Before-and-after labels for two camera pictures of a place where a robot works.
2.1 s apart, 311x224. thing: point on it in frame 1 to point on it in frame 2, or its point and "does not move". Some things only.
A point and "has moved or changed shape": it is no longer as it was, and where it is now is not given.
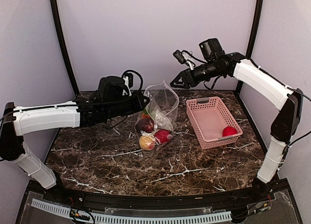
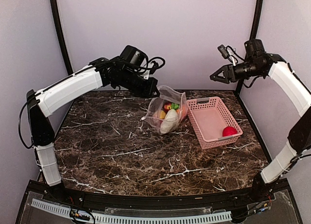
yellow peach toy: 146,142 to 162,114
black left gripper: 139,105 to 149,92
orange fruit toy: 145,116 to 184,110
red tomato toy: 229,130 does not move
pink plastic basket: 209,117 does not move
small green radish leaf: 146,111 to 175,106
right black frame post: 259,4 does not move
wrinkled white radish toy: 163,122 to 169,122
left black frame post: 66,57 does not move
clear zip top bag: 154,127 has moved or changed shape
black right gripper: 187,77 to 229,72
